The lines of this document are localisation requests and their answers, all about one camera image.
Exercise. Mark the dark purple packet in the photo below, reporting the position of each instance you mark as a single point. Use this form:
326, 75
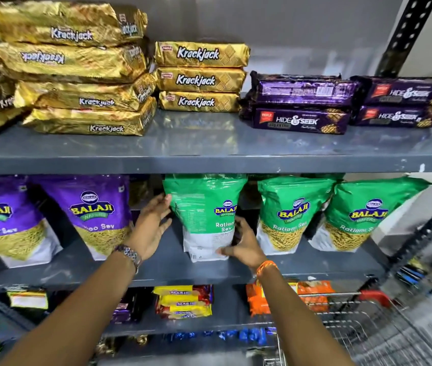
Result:
124, 310

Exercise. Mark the row of blue packets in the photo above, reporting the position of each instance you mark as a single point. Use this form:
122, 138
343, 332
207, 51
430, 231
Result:
246, 335

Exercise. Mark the person's right forearm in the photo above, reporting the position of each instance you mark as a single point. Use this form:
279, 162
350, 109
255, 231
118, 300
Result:
300, 323

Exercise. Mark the slim gold cracker packet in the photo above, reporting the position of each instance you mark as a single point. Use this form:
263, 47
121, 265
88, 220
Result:
200, 79
200, 101
200, 54

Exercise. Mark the person's left hand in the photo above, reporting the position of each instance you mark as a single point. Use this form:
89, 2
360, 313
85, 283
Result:
147, 228

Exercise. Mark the white yellow packet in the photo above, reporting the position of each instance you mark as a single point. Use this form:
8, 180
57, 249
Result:
29, 299

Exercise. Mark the stack of large gold packets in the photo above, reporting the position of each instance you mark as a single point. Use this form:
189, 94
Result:
67, 60

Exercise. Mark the purple biscuit packet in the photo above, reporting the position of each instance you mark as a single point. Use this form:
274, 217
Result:
395, 116
303, 89
296, 120
403, 91

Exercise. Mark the green snack bag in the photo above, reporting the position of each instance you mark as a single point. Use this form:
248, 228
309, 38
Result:
200, 201
368, 209
292, 209

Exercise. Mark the orange snack packet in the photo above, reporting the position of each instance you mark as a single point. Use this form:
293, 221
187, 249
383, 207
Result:
256, 301
315, 291

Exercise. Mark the purple snack bag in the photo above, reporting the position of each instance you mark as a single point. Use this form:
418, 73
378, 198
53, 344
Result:
6, 221
94, 213

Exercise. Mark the person's left thumb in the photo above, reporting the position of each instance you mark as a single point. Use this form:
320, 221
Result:
165, 225

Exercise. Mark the yellow red biscuit packet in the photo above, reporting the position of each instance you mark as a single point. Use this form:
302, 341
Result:
185, 313
181, 291
183, 304

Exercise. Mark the person's right thumb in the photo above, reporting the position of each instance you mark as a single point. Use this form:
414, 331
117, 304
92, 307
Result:
226, 252

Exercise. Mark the person's right hand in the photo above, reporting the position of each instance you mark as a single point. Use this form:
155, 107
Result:
248, 249

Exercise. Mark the person's left forearm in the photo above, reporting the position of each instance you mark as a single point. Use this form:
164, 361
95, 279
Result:
74, 316

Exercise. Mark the grey metal shelf rack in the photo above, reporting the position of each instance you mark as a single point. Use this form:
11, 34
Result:
216, 148

